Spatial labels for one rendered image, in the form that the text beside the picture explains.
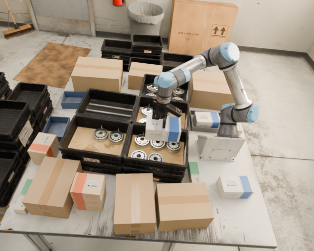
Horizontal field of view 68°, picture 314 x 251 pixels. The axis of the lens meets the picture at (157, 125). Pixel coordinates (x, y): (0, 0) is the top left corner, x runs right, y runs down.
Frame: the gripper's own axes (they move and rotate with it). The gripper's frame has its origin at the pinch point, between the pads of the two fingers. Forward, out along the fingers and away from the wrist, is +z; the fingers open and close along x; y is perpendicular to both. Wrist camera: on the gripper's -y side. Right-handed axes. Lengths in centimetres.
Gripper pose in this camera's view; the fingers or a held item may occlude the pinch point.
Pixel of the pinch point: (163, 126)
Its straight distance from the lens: 136.9
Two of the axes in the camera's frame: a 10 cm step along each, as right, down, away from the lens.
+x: -0.3, 7.3, -6.8
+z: -0.9, 6.8, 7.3
